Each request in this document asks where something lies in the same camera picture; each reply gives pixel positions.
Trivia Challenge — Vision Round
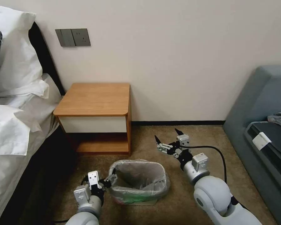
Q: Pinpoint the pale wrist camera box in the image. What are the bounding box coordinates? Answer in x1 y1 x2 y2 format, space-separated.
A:
177 134 190 147
87 171 101 186

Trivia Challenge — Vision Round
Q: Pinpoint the grey wall socket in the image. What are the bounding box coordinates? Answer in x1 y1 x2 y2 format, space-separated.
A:
71 28 91 47

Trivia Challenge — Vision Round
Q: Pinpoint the grey-blue sofa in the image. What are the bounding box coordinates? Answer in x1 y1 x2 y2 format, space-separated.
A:
222 65 281 225

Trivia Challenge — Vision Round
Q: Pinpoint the large white pillow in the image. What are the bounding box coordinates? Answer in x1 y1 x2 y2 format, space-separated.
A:
0 6 50 98

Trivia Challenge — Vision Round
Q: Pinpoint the grey plastic trash can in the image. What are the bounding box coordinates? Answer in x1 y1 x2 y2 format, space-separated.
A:
107 159 171 205

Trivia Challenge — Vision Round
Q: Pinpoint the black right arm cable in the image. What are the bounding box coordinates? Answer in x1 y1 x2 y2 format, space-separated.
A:
179 145 227 182

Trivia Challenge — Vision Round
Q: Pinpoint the white nightstand drawer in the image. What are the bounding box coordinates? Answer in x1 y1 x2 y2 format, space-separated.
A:
55 116 128 134

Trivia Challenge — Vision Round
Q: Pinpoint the black bed base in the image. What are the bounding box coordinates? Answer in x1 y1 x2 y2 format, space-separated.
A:
0 122 78 225

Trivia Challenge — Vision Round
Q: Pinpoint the wooden nightstand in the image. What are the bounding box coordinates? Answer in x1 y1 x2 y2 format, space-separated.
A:
52 82 132 157

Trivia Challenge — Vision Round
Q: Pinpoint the white folded duvet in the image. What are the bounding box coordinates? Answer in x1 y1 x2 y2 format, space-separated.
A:
0 104 42 157

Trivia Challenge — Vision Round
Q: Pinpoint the clear trash can liner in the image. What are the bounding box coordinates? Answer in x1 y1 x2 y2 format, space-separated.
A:
107 158 171 205

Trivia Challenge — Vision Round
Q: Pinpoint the black headboard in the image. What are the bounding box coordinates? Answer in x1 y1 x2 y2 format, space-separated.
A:
28 21 67 97

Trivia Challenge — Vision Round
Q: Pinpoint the black baseboard strip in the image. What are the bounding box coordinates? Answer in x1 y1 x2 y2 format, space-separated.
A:
131 120 227 126

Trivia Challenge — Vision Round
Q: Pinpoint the dark grey case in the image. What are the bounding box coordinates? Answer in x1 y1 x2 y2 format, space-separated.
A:
243 120 281 202

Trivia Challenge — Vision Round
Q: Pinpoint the grey wall switch panel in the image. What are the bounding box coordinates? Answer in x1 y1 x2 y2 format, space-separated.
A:
55 28 74 48

